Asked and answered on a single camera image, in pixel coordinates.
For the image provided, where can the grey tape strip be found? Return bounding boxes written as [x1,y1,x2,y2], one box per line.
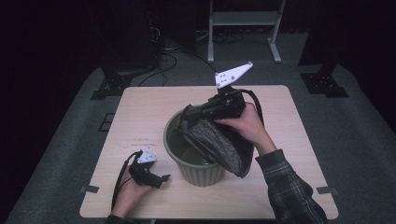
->
[316,186,341,197]
[78,185,100,194]

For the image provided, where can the left hand-held gripper black cable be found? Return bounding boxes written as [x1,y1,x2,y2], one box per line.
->
[110,150,144,211]

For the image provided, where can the black stand base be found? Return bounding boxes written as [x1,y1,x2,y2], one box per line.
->
[299,60,350,99]
[90,63,150,102]

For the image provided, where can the person's right hand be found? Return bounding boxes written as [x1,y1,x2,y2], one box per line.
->
[214,102,278,157]

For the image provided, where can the black plastic trash bag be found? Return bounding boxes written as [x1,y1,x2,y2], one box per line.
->
[175,104,257,179]

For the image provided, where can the right hand-held gripper black cable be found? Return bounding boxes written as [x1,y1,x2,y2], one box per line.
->
[237,89,265,126]

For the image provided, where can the black floor cables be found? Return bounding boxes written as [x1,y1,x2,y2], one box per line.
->
[137,24,219,88]

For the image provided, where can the white metal stand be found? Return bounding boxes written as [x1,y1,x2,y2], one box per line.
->
[206,0,287,64]

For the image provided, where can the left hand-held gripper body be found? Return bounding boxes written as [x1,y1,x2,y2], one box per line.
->
[128,147,163,189]

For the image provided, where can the green ribbed trash bin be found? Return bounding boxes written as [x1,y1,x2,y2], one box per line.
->
[163,106,227,188]

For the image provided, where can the hand-held gripper black cable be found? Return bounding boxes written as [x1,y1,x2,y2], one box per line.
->
[110,150,144,211]
[237,89,265,126]

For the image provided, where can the person's left hand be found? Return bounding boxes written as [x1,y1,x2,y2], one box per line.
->
[110,167,154,219]

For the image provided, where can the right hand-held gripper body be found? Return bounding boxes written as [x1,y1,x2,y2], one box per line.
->
[200,61,254,121]

